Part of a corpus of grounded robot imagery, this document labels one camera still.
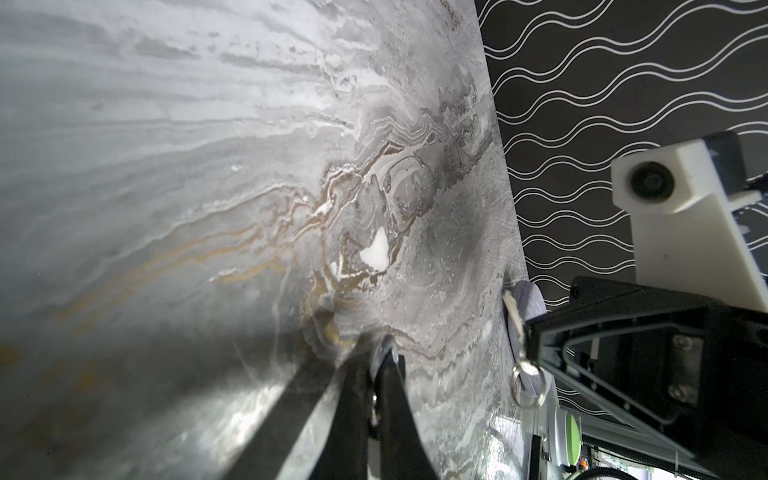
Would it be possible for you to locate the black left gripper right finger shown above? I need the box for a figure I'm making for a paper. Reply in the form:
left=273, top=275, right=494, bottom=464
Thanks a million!
left=374, top=353, right=438, bottom=479

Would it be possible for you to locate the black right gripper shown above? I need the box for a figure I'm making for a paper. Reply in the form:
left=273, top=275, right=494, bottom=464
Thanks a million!
left=528, top=276, right=767, bottom=479

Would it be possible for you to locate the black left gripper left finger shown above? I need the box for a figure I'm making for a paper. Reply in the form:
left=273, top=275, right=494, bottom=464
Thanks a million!
left=310, top=356, right=373, bottom=479

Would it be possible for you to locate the black padlock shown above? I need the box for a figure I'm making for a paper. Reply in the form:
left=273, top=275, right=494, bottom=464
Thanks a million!
left=369, top=334, right=399, bottom=430

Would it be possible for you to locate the green round button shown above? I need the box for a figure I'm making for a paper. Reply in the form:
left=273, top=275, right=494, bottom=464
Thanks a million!
left=553, top=407, right=582, bottom=467

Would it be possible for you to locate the grey oval felt pad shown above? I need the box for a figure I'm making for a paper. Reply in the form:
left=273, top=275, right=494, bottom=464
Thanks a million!
left=504, top=280, right=552, bottom=389

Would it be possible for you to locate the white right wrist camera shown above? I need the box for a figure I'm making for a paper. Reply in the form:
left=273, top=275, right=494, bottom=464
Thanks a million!
left=610, top=131, right=767, bottom=312

